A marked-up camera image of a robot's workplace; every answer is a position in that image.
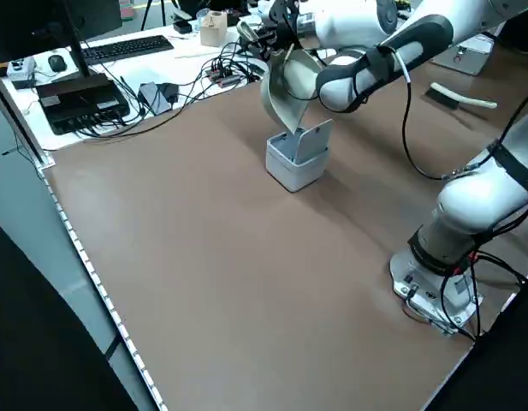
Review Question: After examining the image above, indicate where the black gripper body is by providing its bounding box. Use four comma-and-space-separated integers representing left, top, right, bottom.
270, 0, 303, 32

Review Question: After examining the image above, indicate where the beige plastic dustpan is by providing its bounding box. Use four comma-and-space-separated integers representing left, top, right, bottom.
258, 40, 323, 135

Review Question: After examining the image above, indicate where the black brush with cream handle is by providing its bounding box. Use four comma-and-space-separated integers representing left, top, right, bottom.
424, 81, 499, 113

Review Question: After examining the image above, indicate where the white flip-lid trash can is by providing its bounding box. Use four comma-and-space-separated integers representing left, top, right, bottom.
264, 118, 335, 194

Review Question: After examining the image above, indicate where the red black usb hub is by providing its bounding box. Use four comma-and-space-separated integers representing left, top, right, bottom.
205, 67, 243, 89

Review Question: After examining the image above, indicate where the black power adapter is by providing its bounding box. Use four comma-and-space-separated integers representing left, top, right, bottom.
158, 83, 180, 107

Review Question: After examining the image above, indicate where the grey power adapter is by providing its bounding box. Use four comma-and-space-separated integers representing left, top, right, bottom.
138, 80, 173, 116

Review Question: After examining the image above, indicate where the black keyboard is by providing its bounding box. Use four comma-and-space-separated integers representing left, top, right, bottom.
80, 35, 175, 66

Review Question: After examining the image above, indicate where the black electronics box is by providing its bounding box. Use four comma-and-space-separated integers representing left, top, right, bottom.
35, 72, 132, 136

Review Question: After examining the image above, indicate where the black computer monitor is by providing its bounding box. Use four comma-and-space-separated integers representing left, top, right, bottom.
0, 0, 123, 82

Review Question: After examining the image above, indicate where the white grey control box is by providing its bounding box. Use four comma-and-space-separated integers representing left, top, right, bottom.
6, 57, 37, 90

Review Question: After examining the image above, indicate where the black cable with metal connector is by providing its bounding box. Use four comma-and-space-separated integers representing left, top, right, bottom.
391, 45, 477, 181

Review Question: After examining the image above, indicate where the aluminium frame beam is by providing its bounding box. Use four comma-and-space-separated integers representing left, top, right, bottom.
0, 59, 56, 169

